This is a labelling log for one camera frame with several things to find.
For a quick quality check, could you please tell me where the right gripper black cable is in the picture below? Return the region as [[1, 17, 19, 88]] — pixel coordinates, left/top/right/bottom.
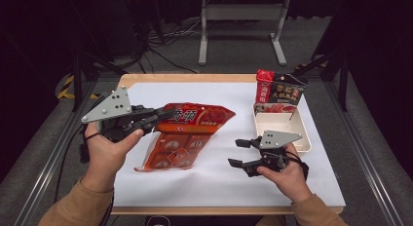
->
[[282, 150, 310, 182]]

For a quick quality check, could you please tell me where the aluminium floor rail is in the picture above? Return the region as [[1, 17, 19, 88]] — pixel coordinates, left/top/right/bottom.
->
[[13, 79, 98, 226], [324, 79, 407, 226]]

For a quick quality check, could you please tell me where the person's right hand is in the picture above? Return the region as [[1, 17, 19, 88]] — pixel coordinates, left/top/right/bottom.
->
[[256, 143, 310, 203]]

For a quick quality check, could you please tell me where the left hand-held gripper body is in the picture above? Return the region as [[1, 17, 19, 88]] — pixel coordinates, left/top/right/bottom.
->
[[81, 86, 157, 143]]

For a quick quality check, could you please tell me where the grey metal stand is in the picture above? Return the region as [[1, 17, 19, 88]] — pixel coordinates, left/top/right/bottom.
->
[[198, 0, 291, 66]]

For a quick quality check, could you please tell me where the person's left hand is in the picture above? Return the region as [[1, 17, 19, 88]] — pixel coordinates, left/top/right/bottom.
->
[[82, 121, 145, 190]]

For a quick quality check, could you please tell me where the black metal stand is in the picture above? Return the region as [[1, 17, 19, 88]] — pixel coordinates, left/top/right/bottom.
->
[[291, 50, 353, 112], [69, 50, 128, 113]]

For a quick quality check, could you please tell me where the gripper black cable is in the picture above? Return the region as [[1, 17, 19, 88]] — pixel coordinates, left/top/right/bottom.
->
[[53, 122, 110, 205], [282, 150, 310, 182]]

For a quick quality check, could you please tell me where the white table mat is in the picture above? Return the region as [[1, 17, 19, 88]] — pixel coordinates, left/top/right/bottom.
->
[[111, 82, 346, 208]]

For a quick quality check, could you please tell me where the cream plastic lunch box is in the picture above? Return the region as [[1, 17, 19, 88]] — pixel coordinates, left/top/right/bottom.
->
[[251, 102, 312, 154]]

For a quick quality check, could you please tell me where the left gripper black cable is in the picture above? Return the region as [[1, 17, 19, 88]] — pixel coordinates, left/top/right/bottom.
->
[[53, 122, 110, 205]]

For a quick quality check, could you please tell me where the large red black packet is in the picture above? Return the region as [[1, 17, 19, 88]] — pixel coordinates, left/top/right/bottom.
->
[[252, 68, 308, 115]]

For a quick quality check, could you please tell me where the yellow black hazard tape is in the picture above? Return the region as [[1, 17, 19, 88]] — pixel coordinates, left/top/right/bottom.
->
[[56, 74, 100, 100]]

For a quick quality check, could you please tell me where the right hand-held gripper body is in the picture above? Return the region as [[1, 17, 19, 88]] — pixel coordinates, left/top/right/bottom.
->
[[247, 130, 303, 178]]

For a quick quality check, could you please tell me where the bundle of floor cables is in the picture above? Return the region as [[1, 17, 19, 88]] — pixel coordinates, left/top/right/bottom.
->
[[130, 16, 203, 74]]

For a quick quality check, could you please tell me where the orange soup base packet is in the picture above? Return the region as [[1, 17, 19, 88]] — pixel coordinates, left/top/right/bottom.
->
[[134, 102, 237, 172]]

